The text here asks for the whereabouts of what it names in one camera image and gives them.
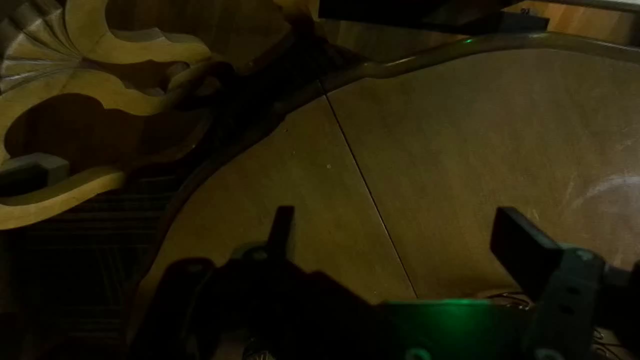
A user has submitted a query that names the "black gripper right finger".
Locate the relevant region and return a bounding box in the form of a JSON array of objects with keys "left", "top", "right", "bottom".
[{"left": 487, "top": 205, "right": 608, "bottom": 360}]

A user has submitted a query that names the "brown strap loop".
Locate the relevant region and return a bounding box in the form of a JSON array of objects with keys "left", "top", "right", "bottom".
[{"left": 0, "top": 0, "right": 322, "bottom": 233}]

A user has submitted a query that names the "grey block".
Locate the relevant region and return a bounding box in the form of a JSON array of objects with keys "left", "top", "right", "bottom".
[{"left": 0, "top": 150, "right": 71, "bottom": 200}]

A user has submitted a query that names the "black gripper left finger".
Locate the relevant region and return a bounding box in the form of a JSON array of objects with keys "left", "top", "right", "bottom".
[{"left": 264, "top": 205, "right": 298, "bottom": 265}]

